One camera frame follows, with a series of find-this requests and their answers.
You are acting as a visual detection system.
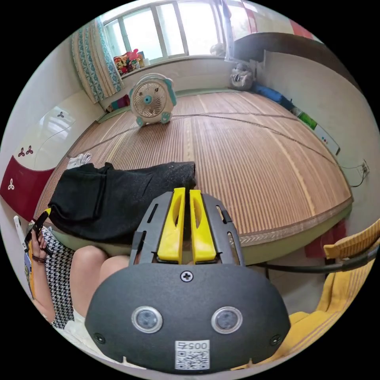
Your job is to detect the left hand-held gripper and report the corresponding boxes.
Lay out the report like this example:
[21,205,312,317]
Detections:
[25,207,55,257]

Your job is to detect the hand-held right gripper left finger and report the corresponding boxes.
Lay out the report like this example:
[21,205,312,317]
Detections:
[157,187,186,264]

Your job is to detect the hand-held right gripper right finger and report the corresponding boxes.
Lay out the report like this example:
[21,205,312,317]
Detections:
[190,190,217,264]

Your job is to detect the black pants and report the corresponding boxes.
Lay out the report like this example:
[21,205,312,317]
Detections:
[47,161,197,245]

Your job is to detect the person's left hand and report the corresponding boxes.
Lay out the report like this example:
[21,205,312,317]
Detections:
[29,230,49,264]

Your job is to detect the white cloth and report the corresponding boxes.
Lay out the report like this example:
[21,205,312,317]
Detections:
[67,152,93,170]

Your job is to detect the white and red cupboard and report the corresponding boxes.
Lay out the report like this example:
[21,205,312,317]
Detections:
[0,90,105,222]

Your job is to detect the person's body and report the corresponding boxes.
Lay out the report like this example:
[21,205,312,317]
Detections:
[23,225,135,352]

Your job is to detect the bed with woven mat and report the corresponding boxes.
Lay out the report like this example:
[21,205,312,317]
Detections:
[34,88,354,266]

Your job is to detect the white and teal fan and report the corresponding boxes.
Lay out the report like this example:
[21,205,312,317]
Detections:
[128,73,177,127]

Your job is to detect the yellow striped cloth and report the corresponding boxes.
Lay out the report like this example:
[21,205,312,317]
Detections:
[231,218,380,372]

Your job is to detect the teal patterned curtain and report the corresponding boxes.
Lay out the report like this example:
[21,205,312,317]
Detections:
[71,16,124,105]

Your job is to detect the blue cloth bundle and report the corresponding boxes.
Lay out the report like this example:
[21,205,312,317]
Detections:
[251,81,296,111]

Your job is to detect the grey plush toy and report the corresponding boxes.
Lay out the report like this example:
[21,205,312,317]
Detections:
[229,62,255,91]

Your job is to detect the heap of colourful toys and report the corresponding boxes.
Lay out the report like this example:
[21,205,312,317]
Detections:
[113,48,146,76]

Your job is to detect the window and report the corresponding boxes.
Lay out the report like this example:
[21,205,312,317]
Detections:
[101,0,257,65]

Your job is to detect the dark brown shelf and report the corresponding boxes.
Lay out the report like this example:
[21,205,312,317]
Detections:
[232,32,358,85]

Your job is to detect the black cable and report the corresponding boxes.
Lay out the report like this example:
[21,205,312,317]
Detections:
[252,245,380,274]

